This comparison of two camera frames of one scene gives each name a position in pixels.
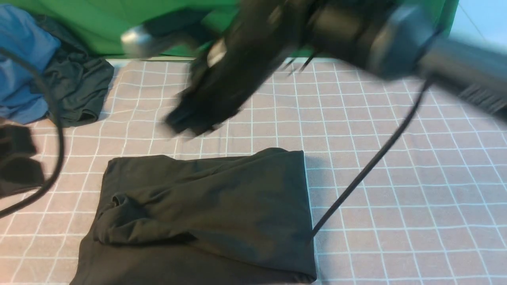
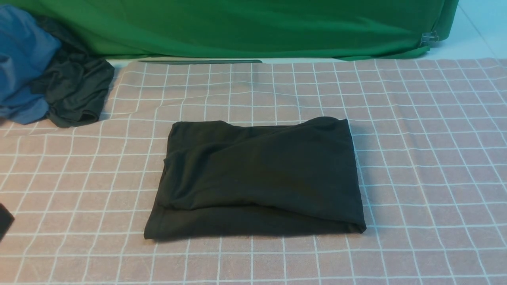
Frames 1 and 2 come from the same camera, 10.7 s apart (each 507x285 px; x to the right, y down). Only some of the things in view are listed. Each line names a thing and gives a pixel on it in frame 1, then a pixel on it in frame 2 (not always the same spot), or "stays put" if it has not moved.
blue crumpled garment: (23, 98) stays put
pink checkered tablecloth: (435, 213) stays put
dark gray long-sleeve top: (237, 218) -> (224, 179)
